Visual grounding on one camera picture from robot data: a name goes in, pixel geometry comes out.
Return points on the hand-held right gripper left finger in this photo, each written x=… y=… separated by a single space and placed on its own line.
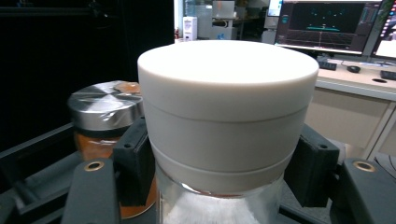
x=134 y=161

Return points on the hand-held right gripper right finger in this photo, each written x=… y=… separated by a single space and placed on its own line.
x=314 y=168

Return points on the silver-lidded jar of orange powder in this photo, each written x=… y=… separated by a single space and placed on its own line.
x=102 y=105

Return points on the black two-tier metal rack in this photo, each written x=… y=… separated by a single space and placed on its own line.
x=37 y=186

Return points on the light wooden desk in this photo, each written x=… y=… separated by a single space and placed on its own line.
x=345 y=112

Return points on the black computer mouse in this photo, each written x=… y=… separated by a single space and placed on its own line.
x=353 y=69

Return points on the black curtain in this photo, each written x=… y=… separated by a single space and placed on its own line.
x=62 y=46

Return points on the large computer monitor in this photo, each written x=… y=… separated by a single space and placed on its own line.
x=323 y=25

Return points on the white carton box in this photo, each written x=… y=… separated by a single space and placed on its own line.
x=190 y=28

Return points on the computer monitor with bright window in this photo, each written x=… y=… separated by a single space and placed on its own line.
x=387 y=34

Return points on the small white-framed monitor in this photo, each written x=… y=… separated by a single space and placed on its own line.
x=274 y=7

